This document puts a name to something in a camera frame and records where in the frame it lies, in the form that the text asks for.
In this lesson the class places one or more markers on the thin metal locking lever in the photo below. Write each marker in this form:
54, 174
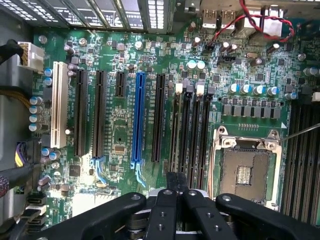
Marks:
300, 132

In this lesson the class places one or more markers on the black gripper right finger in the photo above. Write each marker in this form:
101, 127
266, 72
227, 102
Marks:
200, 215

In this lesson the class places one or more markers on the black RAM slot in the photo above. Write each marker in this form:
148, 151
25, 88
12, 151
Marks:
309, 165
317, 175
290, 160
300, 162

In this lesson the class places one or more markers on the green motherboard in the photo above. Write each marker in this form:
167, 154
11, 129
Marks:
120, 120

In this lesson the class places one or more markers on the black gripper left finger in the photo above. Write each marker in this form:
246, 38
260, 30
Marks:
160, 215

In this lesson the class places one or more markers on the silver USB port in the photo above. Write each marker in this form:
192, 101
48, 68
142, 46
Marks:
209, 18
228, 19

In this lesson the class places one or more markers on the metal CPU socket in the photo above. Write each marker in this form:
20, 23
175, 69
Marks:
246, 165

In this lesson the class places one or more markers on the long black expansion slot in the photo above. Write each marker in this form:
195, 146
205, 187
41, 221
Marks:
81, 112
99, 115
158, 117

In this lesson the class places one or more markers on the short black expansion slot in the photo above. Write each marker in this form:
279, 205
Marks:
120, 84

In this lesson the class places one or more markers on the black SATA port stack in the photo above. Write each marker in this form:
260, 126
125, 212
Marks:
36, 212

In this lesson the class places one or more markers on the black-latched RAM slot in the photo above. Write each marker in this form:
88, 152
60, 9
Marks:
185, 130
204, 140

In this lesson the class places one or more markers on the metal rear port block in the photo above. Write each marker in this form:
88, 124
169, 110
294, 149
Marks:
260, 27

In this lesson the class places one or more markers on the black fan header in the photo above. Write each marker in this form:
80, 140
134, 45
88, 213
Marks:
227, 59

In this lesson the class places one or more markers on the white-latched RAM slot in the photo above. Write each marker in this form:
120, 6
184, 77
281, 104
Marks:
194, 140

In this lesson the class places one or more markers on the white PCI expansion slot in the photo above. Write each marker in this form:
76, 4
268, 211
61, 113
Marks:
59, 105

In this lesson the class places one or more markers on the blue expansion slot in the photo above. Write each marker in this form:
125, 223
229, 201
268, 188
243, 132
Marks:
139, 117

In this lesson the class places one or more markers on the grey PC case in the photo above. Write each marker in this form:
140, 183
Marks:
12, 120

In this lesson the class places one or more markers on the white power connector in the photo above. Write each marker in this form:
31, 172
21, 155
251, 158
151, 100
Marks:
32, 56

